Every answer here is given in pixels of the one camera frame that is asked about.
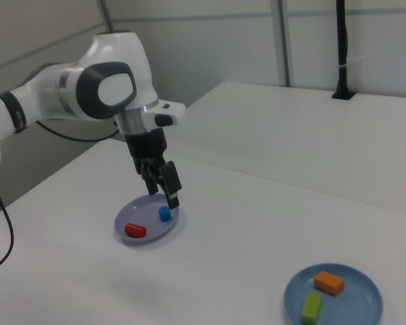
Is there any green block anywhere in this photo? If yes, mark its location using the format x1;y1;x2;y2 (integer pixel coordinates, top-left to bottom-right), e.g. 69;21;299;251
300;292;323;325

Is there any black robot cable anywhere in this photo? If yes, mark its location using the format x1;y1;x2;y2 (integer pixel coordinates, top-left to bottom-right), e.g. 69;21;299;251
0;118;121;275

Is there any purple plate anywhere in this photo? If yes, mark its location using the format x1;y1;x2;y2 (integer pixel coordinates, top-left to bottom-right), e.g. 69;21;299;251
114;193;180;245

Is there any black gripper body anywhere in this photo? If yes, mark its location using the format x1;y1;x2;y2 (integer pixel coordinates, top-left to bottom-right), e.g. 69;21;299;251
123;127;169;175

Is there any red cylinder block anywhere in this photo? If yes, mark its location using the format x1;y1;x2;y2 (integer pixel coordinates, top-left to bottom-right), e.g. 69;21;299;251
124;222;147;239

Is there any black pole stand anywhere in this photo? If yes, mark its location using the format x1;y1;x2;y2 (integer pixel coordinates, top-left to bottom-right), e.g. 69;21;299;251
331;0;356;101

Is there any grey partition post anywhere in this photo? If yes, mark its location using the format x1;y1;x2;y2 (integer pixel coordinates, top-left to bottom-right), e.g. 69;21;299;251
277;0;294;87
99;0;115;33

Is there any blue plate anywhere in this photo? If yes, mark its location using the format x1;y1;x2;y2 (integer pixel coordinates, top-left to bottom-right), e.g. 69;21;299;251
283;263;383;325

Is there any orange block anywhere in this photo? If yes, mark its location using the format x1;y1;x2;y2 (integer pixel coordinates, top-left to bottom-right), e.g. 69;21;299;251
313;270;345;297

